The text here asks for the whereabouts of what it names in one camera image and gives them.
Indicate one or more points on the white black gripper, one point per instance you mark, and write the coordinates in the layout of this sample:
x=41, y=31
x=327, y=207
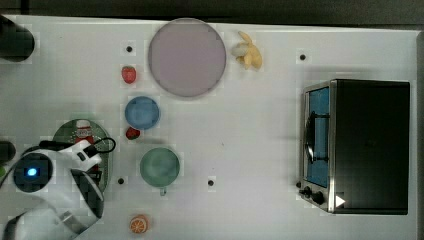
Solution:
x=82, y=156

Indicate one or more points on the silver toaster oven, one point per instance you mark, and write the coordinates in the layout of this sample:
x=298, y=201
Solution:
x=356, y=146

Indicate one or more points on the peeled toy banana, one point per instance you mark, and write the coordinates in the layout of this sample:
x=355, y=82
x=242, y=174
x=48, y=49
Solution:
x=247, y=53

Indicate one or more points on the green cup with handle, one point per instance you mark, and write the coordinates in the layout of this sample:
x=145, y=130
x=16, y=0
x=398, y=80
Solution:
x=160, y=167

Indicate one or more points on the black cylinder at corner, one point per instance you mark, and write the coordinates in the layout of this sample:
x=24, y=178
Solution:
x=17, y=43

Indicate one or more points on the large lilac round plate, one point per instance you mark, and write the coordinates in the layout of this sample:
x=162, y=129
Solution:
x=187, y=57

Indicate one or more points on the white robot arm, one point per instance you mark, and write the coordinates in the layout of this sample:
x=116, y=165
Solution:
x=69, y=200

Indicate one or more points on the toy orange half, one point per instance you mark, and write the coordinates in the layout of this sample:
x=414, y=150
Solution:
x=139, y=224

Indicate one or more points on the toy strawberry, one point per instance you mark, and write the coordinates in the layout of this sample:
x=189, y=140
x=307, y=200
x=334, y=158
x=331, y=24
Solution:
x=129, y=74

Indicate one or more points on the green round object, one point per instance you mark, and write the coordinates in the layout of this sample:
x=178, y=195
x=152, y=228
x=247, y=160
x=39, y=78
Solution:
x=2, y=171

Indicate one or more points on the blue bowl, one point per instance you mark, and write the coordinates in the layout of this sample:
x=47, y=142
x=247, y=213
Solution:
x=142, y=113

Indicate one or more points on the red plush ketchup bottle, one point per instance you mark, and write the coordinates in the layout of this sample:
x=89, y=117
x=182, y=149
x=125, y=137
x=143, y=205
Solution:
x=83, y=131

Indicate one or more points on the small red toy fruit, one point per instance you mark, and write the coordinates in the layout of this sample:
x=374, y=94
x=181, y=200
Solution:
x=132, y=133

